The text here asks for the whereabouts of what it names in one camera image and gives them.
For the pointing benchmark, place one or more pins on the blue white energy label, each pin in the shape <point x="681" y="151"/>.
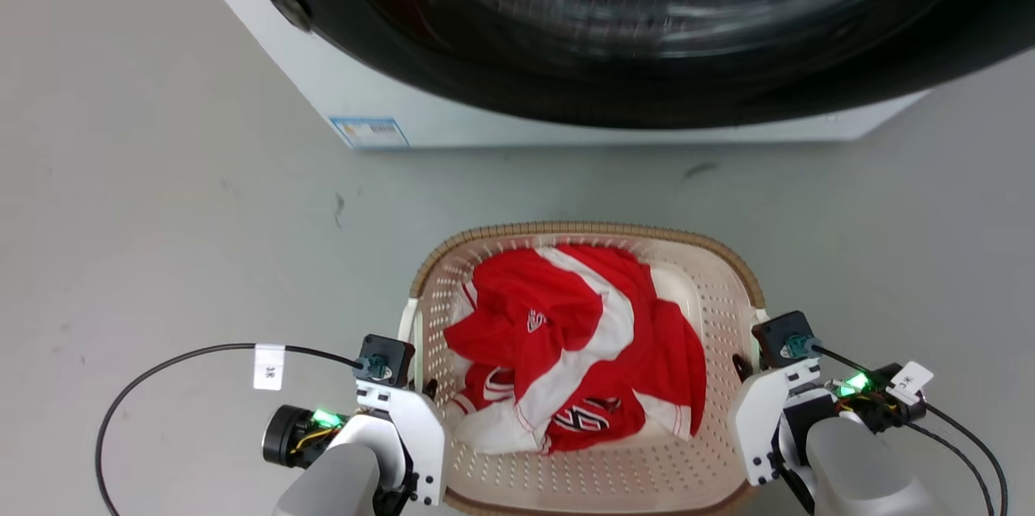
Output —
<point x="369" y="131"/>

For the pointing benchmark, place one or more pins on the black door hinge knob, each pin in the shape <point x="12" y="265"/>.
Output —
<point x="286" y="2"/>

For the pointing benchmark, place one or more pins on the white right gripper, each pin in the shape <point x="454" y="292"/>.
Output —
<point x="756" y="427"/>

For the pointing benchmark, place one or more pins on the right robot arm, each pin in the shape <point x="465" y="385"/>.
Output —
<point x="857" y="467"/>

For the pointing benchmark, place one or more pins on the white washing machine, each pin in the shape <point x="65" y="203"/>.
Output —
<point x="340" y="87"/>

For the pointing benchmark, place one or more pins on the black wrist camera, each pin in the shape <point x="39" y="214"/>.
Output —
<point x="388" y="354"/>
<point x="778" y="334"/>

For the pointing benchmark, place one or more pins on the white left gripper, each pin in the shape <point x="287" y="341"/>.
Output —
<point x="420" y="435"/>

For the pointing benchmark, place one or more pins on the red and white garment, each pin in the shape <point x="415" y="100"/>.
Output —
<point x="558" y="322"/>

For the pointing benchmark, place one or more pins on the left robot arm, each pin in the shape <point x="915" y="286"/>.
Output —
<point x="331" y="484"/>

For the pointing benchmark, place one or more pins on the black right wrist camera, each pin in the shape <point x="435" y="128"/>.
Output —
<point x="778" y="334"/>

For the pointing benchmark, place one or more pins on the beige perforated laundry basket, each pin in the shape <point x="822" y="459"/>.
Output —
<point x="598" y="484"/>

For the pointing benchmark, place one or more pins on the black round washer door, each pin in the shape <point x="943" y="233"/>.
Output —
<point x="647" y="87"/>

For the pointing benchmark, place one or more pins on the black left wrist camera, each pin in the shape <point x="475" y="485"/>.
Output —
<point x="388" y="354"/>

